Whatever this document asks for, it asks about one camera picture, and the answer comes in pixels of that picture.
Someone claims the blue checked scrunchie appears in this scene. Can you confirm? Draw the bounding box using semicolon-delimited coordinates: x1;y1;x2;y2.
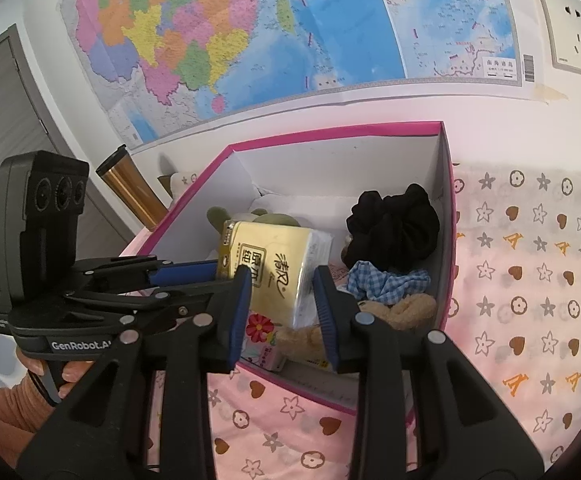
345;260;431;306

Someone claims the pink floral tissue pack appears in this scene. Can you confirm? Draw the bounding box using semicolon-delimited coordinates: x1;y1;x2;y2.
240;310;287;372

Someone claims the brown teddy bear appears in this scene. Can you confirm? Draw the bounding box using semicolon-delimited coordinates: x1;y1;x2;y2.
275;292;439;363

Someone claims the pink wipes packet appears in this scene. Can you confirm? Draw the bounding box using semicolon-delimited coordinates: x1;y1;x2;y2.
328;265;354;291

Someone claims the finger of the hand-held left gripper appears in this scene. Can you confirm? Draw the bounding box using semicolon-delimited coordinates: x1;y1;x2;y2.
70;280;237;335
73;256;220;292

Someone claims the yellow tissue pack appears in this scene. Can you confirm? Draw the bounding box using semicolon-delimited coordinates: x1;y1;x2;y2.
217;219;334;328

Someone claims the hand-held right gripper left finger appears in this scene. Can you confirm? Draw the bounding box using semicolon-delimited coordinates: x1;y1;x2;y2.
15;264;254;480

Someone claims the beige tape strip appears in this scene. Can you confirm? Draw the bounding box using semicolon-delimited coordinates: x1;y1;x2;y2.
533;82;569;103

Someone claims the colourful wall map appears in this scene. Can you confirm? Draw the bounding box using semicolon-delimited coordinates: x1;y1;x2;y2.
60;0;536;153

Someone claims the pink patterned tablecloth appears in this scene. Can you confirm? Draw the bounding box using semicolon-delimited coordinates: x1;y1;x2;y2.
143;160;581;480

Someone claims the black scrunchie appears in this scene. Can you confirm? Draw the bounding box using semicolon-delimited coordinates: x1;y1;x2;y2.
345;183;441;268

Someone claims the person's left hand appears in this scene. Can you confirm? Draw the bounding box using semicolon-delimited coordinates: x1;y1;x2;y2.
15;347;96;386

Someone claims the grey door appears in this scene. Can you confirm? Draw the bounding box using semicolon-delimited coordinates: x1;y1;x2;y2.
0;22;144;286

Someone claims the gold metal tumbler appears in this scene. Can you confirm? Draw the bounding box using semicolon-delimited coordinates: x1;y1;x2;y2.
95;144;168;231

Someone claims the green frog plush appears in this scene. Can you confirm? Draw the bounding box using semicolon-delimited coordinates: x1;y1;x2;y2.
207;205;301;236

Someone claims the white wall socket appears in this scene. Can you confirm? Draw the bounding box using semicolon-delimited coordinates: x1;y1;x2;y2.
537;0;581;78

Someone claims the pink cardboard box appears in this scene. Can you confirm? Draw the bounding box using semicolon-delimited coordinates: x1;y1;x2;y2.
120;120;466;426

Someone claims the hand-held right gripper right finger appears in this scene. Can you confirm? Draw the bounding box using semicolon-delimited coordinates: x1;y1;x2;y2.
312;265;546;480

